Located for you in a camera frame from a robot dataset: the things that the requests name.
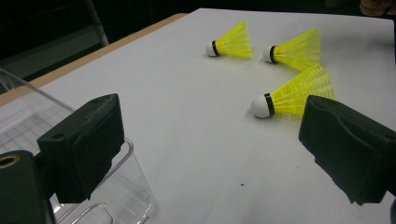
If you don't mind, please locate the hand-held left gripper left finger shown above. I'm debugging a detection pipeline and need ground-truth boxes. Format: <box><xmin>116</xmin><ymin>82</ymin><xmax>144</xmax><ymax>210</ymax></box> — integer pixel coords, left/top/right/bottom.
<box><xmin>36</xmin><ymin>92</ymin><xmax>125</xmax><ymax>203</ymax></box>

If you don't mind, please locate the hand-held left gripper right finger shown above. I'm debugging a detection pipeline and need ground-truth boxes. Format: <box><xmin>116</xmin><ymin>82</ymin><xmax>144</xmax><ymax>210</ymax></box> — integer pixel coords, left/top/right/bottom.
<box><xmin>298</xmin><ymin>95</ymin><xmax>396</xmax><ymax>206</ymax></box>

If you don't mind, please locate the clear plastic box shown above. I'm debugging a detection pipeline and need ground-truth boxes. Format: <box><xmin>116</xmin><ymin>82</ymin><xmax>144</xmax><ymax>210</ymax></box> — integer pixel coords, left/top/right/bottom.
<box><xmin>0</xmin><ymin>67</ymin><xmax>158</xmax><ymax>224</ymax></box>

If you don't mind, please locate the yellow shuttlecock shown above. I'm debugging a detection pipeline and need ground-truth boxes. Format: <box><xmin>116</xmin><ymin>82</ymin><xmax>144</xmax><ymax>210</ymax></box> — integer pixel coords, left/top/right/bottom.
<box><xmin>205</xmin><ymin>20</ymin><xmax>252</xmax><ymax>60</ymax></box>
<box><xmin>250</xmin><ymin>63</ymin><xmax>336</xmax><ymax>119</ymax></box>
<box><xmin>262</xmin><ymin>27</ymin><xmax>321</xmax><ymax>71</ymax></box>

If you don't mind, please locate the grey metal beam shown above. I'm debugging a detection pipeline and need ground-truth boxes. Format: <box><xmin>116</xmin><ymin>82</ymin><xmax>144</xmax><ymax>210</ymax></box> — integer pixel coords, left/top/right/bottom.
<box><xmin>0</xmin><ymin>24</ymin><xmax>105</xmax><ymax>79</ymax></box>

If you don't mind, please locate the grey metal stand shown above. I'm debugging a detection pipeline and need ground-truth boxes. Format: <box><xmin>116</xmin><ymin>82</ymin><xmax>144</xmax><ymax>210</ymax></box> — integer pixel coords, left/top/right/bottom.
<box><xmin>83</xmin><ymin>0</ymin><xmax>110</xmax><ymax>48</ymax></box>

